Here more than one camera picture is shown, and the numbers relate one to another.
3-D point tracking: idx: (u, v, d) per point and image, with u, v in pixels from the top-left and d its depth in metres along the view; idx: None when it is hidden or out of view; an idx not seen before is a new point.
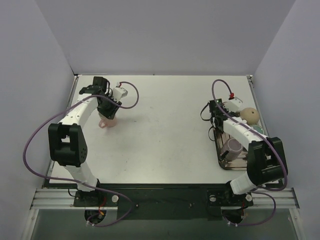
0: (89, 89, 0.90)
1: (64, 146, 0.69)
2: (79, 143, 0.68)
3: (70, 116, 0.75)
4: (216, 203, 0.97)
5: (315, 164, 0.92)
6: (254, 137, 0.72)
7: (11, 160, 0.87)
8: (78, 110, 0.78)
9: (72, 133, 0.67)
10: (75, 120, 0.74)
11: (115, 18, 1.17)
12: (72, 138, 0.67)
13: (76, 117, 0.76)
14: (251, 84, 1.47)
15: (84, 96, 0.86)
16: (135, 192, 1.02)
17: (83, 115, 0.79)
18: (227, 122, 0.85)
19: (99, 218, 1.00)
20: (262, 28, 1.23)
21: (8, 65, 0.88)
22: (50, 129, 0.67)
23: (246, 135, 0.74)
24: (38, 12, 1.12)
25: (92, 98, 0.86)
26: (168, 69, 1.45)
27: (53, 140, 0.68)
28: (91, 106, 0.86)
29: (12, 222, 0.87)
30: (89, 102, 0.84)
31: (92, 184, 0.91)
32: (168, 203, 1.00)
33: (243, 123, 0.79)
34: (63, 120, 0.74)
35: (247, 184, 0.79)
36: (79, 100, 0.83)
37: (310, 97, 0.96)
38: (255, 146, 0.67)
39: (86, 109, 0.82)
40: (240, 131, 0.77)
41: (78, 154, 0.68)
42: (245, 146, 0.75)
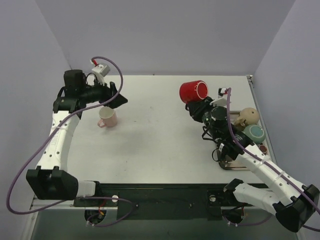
0: (65, 104, 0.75)
1: (49, 186, 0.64)
2: (65, 185, 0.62)
3: (48, 155, 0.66)
4: (217, 203, 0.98)
5: (314, 164, 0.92)
6: (290, 190, 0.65)
7: (10, 160, 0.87)
8: (57, 144, 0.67)
9: (54, 180, 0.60)
10: (56, 160, 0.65)
11: (115, 18, 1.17)
12: (56, 183, 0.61)
13: (56, 154, 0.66)
14: (251, 84, 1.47)
15: (61, 117, 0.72)
16: (134, 193, 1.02)
17: (64, 146, 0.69)
18: (244, 156, 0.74)
19: (99, 218, 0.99)
20: (261, 28, 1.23)
21: (8, 65, 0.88)
22: (29, 177, 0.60)
23: (278, 184, 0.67)
24: (38, 12, 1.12)
25: (70, 118, 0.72)
26: (168, 68, 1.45)
27: (35, 185, 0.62)
28: (70, 128, 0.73)
29: (12, 222, 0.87)
30: (67, 125, 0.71)
31: (90, 192, 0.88)
32: (168, 203, 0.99)
33: (269, 163, 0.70)
34: (41, 162, 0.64)
35: (262, 206, 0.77)
36: (55, 127, 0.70)
37: (310, 97, 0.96)
38: (298, 208, 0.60)
39: (66, 136, 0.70)
40: (269, 176, 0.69)
41: (66, 193, 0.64)
42: (273, 190, 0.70)
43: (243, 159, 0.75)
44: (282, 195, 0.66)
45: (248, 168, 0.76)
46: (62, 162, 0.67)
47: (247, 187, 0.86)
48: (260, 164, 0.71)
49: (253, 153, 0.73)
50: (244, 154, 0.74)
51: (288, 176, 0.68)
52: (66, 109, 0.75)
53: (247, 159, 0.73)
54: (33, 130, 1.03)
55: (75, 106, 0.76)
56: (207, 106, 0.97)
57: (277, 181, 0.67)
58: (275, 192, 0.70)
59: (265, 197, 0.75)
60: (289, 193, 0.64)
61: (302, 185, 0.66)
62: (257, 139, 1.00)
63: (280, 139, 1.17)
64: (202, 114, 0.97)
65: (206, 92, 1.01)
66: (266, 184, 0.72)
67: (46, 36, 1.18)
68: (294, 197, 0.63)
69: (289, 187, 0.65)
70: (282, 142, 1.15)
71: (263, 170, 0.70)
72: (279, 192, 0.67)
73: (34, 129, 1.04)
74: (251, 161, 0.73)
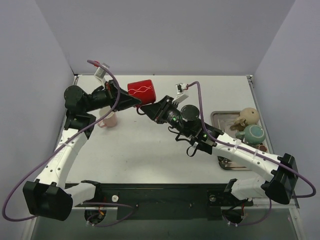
0: (76, 122, 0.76)
1: (43, 202, 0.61)
2: (59, 203, 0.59)
3: (49, 170, 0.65)
4: (216, 203, 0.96)
5: (314, 164, 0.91)
6: (269, 165, 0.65)
7: (10, 161, 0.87)
8: (60, 159, 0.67)
9: (48, 197, 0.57)
10: (55, 177, 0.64)
11: (115, 18, 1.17)
12: (50, 202, 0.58)
13: (56, 170, 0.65)
14: (251, 84, 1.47)
15: (69, 134, 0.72)
16: (134, 193, 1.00)
17: (66, 163, 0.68)
18: (218, 147, 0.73)
19: (99, 218, 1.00)
20: (262, 28, 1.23)
21: (7, 66, 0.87)
22: (26, 189, 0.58)
23: (257, 163, 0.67)
24: (38, 12, 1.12)
25: (78, 136, 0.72)
26: (168, 68, 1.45)
27: (29, 199, 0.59)
28: (77, 146, 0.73)
29: (12, 222, 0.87)
30: (74, 142, 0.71)
31: (89, 196, 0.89)
32: (168, 203, 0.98)
33: (241, 146, 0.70)
34: (41, 176, 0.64)
35: (258, 194, 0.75)
36: (62, 142, 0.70)
37: (310, 97, 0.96)
38: (281, 180, 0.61)
39: (70, 153, 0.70)
40: (246, 158, 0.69)
41: (59, 212, 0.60)
42: (254, 171, 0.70)
43: (219, 150, 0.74)
44: (263, 172, 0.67)
45: (225, 157, 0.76)
46: (61, 180, 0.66)
47: (240, 182, 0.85)
48: (234, 150, 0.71)
49: (223, 141, 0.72)
50: (217, 145, 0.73)
51: (262, 152, 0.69)
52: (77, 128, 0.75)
53: (222, 149, 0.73)
54: (32, 131, 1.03)
55: (85, 124, 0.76)
56: (171, 105, 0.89)
57: (255, 160, 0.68)
58: (257, 172, 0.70)
59: (255, 183, 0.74)
60: (269, 168, 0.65)
61: (278, 156, 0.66)
62: (257, 139, 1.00)
63: (280, 139, 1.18)
64: (166, 114, 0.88)
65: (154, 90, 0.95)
66: (245, 166, 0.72)
67: (46, 36, 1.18)
68: (274, 171, 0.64)
69: (267, 163, 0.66)
70: (282, 141, 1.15)
71: (238, 155, 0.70)
72: (260, 170, 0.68)
73: (33, 130, 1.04)
74: (225, 149, 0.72)
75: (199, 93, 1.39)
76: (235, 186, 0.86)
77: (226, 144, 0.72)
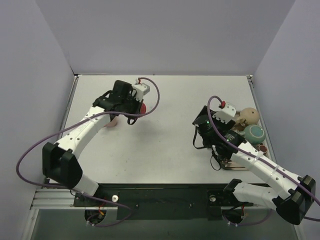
0: (105, 102, 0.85)
1: (56, 167, 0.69)
2: (70, 170, 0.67)
3: (69, 137, 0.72)
4: (217, 203, 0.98)
5: (314, 164, 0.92)
6: (288, 183, 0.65)
7: (9, 161, 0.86)
8: (81, 131, 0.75)
9: (63, 161, 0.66)
10: (73, 144, 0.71)
11: (115, 17, 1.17)
12: (63, 166, 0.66)
13: (75, 139, 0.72)
14: (251, 84, 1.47)
15: (95, 111, 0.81)
16: (134, 193, 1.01)
17: (85, 136, 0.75)
18: (238, 154, 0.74)
19: (99, 218, 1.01)
20: (262, 28, 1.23)
21: (7, 66, 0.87)
22: (45, 150, 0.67)
23: (275, 179, 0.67)
24: (38, 12, 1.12)
25: (103, 115, 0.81)
26: (168, 68, 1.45)
27: (46, 159, 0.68)
28: (99, 125, 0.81)
29: (11, 222, 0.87)
30: (97, 120, 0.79)
31: (92, 189, 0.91)
32: (168, 203, 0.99)
33: (263, 159, 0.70)
34: (61, 141, 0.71)
35: (263, 203, 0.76)
36: (88, 117, 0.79)
37: (310, 97, 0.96)
38: (295, 199, 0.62)
39: (91, 128, 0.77)
40: (265, 172, 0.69)
41: (68, 179, 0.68)
42: (270, 185, 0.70)
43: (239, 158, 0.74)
44: (279, 189, 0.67)
45: (243, 166, 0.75)
46: (77, 150, 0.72)
47: (246, 186, 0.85)
48: (255, 161, 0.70)
49: (244, 149, 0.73)
50: (237, 152, 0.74)
51: (283, 169, 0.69)
52: (103, 108, 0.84)
53: (242, 157, 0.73)
54: (32, 131, 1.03)
55: (111, 107, 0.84)
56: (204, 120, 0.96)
57: (274, 175, 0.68)
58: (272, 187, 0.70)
59: (264, 193, 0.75)
60: (287, 186, 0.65)
61: (298, 176, 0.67)
62: (257, 139, 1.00)
63: (280, 139, 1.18)
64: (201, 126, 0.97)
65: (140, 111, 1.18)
66: (261, 179, 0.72)
67: (45, 36, 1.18)
68: (291, 190, 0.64)
69: (286, 181, 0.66)
70: (282, 142, 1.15)
71: (258, 166, 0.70)
72: (276, 187, 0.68)
73: (33, 130, 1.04)
74: (245, 159, 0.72)
75: (199, 93, 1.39)
76: (238, 188, 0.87)
77: (247, 155, 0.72)
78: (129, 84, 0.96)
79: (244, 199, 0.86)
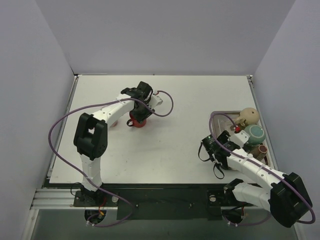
0: (131, 92, 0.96)
1: (87, 137, 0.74)
2: (100, 139, 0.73)
3: (102, 112, 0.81)
4: (217, 203, 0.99)
5: (314, 164, 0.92)
6: (271, 178, 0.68)
7: (9, 161, 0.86)
8: (112, 108, 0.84)
9: (97, 129, 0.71)
10: (106, 117, 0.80)
11: (115, 17, 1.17)
12: (96, 133, 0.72)
13: (107, 114, 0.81)
14: (251, 84, 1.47)
15: (123, 97, 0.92)
16: (134, 193, 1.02)
17: (115, 113, 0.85)
18: (231, 158, 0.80)
19: (99, 218, 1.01)
20: (261, 28, 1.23)
21: (7, 65, 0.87)
22: (81, 118, 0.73)
23: (261, 175, 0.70)
24: (38, 12, 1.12)
25: (130, 100, 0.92)
26: (168, 68, 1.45)
27: (80, 126, 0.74)
28: (126, 107, 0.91)
29: (11, 223, 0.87)
30: (126, 103, 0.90)
31: (97, 183, 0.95)
32: (168, 203, 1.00)
33: (251, 159, 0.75)
34: (95, 113, 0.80)
35: (260, 204, 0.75)
36: (118, 99, 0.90)
37: (310, 97, 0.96)
38: (279, 192, 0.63)
39: (120, 108, 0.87)
40: (252, 170, 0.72)
41: (96, 149, 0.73)
42: (260, 184, 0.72)
43: (231, 161, 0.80)
44: (266, 185, 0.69)
45: (237, 168, 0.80)
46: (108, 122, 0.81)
47: (246, 186, 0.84)
48: (244, 161, 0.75)
49: (238, 153, 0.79)
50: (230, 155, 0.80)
51: (270, 168, 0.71)
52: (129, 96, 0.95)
53: (233, 159, 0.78)
54: (32, 131, 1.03)
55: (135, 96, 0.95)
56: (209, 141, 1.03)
57: (259, 172, 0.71)
58: (262, 186, 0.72)
59: (262, 194, 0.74)
60: (270, 181, 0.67)
61: (283, 173, 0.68)
62: (257, 139, 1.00)
63: (280, 139, 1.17)
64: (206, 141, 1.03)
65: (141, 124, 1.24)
66: (253, 179, 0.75)
67: (46, 36, 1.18)
68: (274, 183, 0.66)
69: (270, 177, 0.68)
70: (282, 141, 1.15)
71: (245, 166, 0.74)
72: (263, 183, 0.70)
73: (34, 130, 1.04)
74: (236, 160, 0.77)
75: (199, 93, 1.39)
76: (238, 187, 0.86)
77: (237, 157, 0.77)
78: (151, 87, 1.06)
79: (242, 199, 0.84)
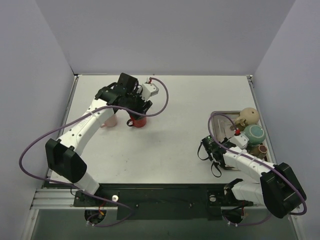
0: (109, 93, 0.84)
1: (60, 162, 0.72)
2: (74, 164, 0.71)
3: (71, 133, 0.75)
4: (217, 203, 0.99)
5: (314, 164, 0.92)
6: (262, 168, 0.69)
7: (9, 161, 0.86)
8: (83, 126, 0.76)
9: (66, 158, 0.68)
10: (75, 141, 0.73)
11: (115, 17, 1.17)
12: (66, 162, 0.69)
13: (77, 135, 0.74)
14: (251, 84, 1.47)
15: (97, 105, 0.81)
16: (134, 193, 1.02)
17: (87, 131, 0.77)
18: (226, 155, 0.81)
19: (99, 218, 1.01)
20: (262, 28, 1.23)
21: (7, 65, 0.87)
22: (48, 146, 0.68)
23: (252, 166, 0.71)
24: (38, 11, 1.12)
25: (105, 109, 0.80)
26: (168, 68, 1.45)
27: (49, 155, 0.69)
28: (101, 119, 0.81)
29: (10, 223, 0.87)
30: (100, 114, 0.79)
31: (91, 191, 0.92)
32: (168, 203, 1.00)
33: (243, 153, 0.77)
34: (63, 137, 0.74)
35: (257, 199, 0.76)
36: (89, 111, 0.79)
37: (310, 96, 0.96)
38: (268, 180, 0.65)
39: (93, 123, 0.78)
40: (245, 163, 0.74)
41: (72, 173, 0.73)
42: (254, 176, 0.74)
43: (226, 157, 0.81)
44: (258, 176, 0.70)
45: (232, 164, 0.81)
46: (79, 145, 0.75)
47: (245, 184, 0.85)
48: (237, 156, 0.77)
49: (234, 149, 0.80)
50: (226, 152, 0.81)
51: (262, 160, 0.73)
52: (106, 100, 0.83)
53: (228, 155, 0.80)
54: (32, 131, 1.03)
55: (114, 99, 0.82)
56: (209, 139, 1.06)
57: (251, 164, 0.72)
58: (255, 178, 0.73)
59: (257, 189, 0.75)
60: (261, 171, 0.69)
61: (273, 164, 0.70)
62: (256, 139, 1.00)
63: (280, 139, 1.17)
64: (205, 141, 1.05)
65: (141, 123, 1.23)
66: (248, 173, 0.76)
67: (45, 36, 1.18)
68: (264, 172, 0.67)
69: (262, 168, 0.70)
70: (282, 141, 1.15)
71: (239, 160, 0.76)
72: (256, 175, 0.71)
73: (33, 130, 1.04)
74: (231, 156, 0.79)
75: (199, 93, 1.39)
76: (237, 185, 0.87)
77: (232, 153, 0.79)
78: (135, 78, 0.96)
79: (242, 198, 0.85)
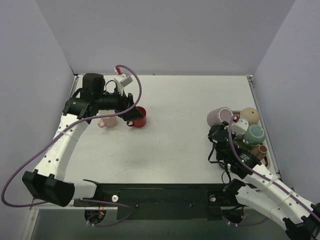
0: (75, 106, 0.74)
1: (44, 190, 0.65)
2: (59, 190, 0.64)
3: (47, 160, 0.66)
4: (217, 203, 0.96)
5: (314, 164, 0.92)
6: (300, 209, 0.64)
7: (9, 161, 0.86)
8: (58, 149, 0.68)
9: (48, 187, 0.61)
10: (53, 168, 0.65)
11: (115, 18, 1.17)
12: (50, 192, 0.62)
13: (54, 161, 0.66)
14: (251, 84, 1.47)
15: (67, 122, 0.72)
16: (134, 193, 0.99)
17: (64, 153, 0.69)
18: (252, 176, 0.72)
19: (99, 217, 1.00)
20: (262, 28, 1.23)
21: (7, 65, 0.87)
22: (26, 181, 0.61)
23: (289, 204, 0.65)
24: (38, 12, 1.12)
25: (78, 124, 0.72)
26: (168, 68, 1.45)
27: (30, 188, 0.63)
28: (75, 136, 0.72)
29: (11, 223, 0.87)
30: (72, 131, 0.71)
31: (90, 194, 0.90)
32: (168, 202, 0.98)
33: (277, 183, 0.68)
34: (39, 167, 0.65)
35: (266, 214, 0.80)
36: (61, 131, 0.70)
37: (310, 97, 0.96)
38: (310, 228, 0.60)
39: (68, 143, 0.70)
40: (278, 196, 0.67)
41: (60, 198, 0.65)
42: (282, 209, 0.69)
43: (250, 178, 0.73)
44: (292, 214, 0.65)
45: (255, 186, 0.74)
46: (60, 170, 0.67)
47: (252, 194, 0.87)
48: (269, 184, 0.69)
49: (259, 172, 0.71)
50: (252, 174, 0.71)
51: (296, 194, 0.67)
52: (76, 113, 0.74)
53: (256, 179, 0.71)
54: (32, 131, 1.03)
55: (83, 110, 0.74)
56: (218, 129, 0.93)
57: (287, 200, 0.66)
58: (284, 210, 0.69)
59: (273, 209, 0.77)
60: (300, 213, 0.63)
61: (310, 203, 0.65)
62: (257, 139, 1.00)
63: (280, 139, 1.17)
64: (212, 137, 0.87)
65: (141, 123, 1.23)
66: (274, 201, 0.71)
67: (45, 36, 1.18)
68: (304, 216, 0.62)
69: (299, 207, 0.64)
70: (282, 142, 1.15)
71: (272, 190, 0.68)
72: (289, 212, 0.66)
73: (33, 130, 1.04)
74: (260, 181, 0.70)
75: (199, 93, 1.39)
76: (243, 193, 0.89)
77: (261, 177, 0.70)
78: (100, 76, 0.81)
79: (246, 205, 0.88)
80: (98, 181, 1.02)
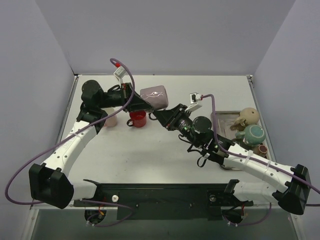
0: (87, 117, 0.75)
1: (45, 188, 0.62)
2: (61, 188, 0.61)
3: (56, 156, 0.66)
4: (216, 203, 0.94)
5: (314, 164, 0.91)
6: (282, 176, 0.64)
7: (9, 161, 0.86)
8: (67, 148, 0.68)
9: (52, 181, 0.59)
10: (61, 163, 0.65)
11: (115, 18, 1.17)
12: (53, 188, 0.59)
13: (63, 157, 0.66)
14: (251, 84, 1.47)
15: (79, 126, 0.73)
16: (134, 193, 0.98)
17: (73, 152, 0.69)
18: (229, 158, 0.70)
19: (99, 217, 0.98)
20: (262, 28, 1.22)
21: (7, 65, 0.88)
22: (32, 171, 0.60)
23: (270, 174, 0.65)
24: (38, 11, 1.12)
25: (89, 128, 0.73)
26: (167, 68, 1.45)
27: (33, 182, 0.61)
28: (85, 139, 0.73)
29: (10, 223, 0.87)
30: (84, 134, 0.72)
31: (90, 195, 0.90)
32: (168, 202, 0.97)
33: (254, 157, 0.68)
34: (47, 161, 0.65)
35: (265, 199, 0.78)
36: (72, 133, 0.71)
37: (310, 97, 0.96)
38: (296, 192, 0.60)
39: (77, 143, 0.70)
40: (259, 170, 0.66)
41: (59, 198, 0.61)
42: (266, 181, 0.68)
43: (229, 161, 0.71)
44: (276, 184, 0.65)
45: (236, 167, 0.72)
46: (66, 168, 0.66)
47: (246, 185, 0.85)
48: (247, 161, 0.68)
49: (234, 151, 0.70)
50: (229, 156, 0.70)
51: (275, 164, 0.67)
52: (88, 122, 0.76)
53: (234, 160, 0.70)
54: (32, 131, 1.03)
55: (95, 118, 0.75)
56: (183, 114, 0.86)
57: (268, 171, 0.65)
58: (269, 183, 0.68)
59: (264, 190, 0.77)
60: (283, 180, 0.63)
61: (290, 167, 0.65)
62: (257, 139, 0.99)
63: (280, 139, 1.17)
64: (178, 122, 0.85)
65: (141, 123, 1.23)
66: (257, 177, 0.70)
67: (45, 36, 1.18)
68: (288, 182, 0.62)
69: (281, 175, 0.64)
70: (282, 142, 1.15)
71: (251, 166, 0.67)
72: (273, 182, 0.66)
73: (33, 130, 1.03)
74: (237, 161, 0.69)
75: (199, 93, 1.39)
76: (238, 189, 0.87)
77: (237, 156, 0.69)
78: (97, 85, 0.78)
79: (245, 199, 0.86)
80: (98, 181, 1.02)
